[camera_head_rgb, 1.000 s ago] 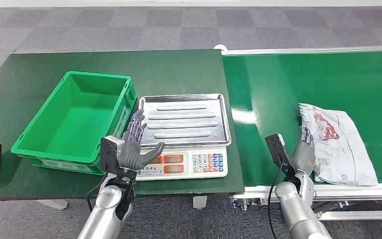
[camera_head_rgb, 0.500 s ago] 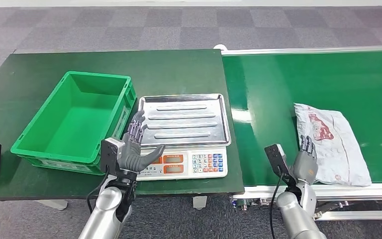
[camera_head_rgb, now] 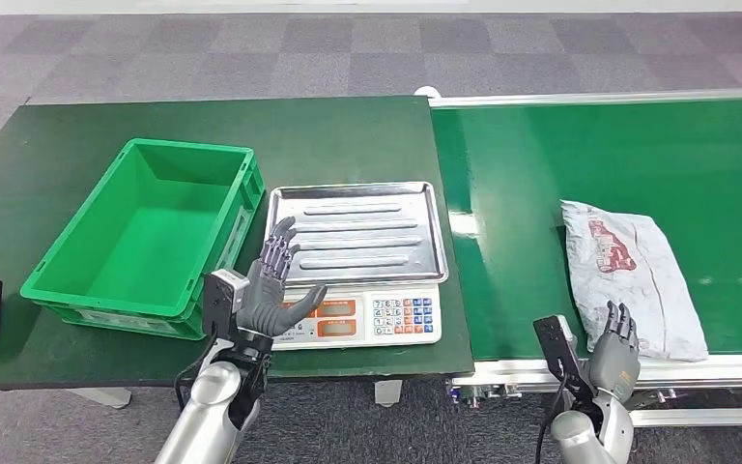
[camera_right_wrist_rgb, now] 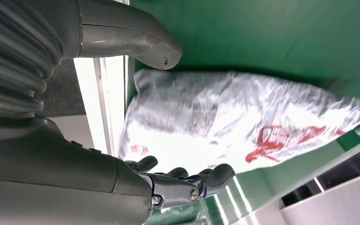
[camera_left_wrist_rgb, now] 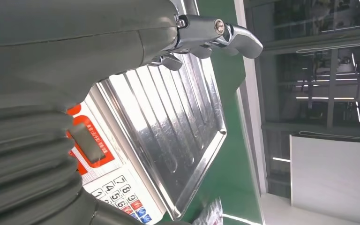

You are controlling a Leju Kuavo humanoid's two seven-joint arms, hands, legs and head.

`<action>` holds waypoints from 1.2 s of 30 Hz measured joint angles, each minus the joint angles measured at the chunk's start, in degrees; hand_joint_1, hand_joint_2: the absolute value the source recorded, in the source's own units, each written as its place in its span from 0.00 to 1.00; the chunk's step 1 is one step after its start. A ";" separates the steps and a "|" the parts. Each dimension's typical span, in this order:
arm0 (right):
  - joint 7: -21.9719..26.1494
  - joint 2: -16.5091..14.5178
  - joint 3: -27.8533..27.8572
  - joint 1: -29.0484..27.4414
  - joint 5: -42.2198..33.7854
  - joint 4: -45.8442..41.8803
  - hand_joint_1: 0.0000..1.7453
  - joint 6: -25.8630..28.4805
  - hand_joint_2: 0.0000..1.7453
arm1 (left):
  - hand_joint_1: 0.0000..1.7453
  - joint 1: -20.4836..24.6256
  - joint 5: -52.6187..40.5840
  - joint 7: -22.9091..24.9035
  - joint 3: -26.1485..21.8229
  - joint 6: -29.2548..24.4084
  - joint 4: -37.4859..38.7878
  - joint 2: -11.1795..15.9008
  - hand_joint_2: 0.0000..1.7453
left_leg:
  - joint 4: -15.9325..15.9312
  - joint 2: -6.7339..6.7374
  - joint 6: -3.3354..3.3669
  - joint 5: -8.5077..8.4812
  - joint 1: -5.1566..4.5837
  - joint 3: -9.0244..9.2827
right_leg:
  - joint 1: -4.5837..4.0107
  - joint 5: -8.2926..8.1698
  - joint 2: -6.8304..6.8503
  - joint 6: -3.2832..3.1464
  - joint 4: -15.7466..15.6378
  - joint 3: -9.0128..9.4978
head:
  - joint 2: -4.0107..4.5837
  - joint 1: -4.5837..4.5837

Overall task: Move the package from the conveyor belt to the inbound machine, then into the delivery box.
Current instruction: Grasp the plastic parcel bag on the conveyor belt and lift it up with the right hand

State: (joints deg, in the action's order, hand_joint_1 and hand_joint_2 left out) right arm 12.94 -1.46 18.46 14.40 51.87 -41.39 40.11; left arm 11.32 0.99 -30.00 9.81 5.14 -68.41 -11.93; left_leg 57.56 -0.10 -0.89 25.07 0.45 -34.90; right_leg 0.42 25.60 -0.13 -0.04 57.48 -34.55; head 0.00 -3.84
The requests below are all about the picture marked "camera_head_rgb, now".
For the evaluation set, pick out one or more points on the white table foot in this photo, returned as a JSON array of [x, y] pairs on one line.
[[388, 392], [102, 397]]

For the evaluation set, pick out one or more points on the dark green table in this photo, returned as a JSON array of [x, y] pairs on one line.
[[320, 141]]

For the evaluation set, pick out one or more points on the green plastic crate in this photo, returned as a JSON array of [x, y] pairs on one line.
[[147, 243]]

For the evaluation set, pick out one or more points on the white electronic scale body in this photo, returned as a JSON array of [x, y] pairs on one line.
[[371, 317]]

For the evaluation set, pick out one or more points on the grey poly mailer package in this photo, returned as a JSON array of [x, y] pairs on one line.
[[633, 275]]

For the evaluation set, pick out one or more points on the green conveyor belt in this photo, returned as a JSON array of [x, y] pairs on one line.
[[601, 160]]

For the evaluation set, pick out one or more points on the steel scale tray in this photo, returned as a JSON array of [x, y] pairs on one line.
[[364, 230]]

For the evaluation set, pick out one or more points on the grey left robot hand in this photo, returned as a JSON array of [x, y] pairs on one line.
[[265, 301]]

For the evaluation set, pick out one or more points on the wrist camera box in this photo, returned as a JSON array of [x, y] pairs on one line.
[[560, 352], [220, 298]]

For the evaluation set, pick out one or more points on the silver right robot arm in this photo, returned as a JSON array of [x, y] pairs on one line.
[[585, 438]]

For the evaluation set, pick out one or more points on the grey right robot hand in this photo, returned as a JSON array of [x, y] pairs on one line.
[[614, 365]]

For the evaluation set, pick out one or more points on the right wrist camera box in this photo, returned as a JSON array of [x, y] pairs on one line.
[[560, 352]]

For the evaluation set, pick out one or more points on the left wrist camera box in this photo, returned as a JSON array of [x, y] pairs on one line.
[[220, 298]]

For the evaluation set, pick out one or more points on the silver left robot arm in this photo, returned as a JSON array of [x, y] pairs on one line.
[[208, 416]]

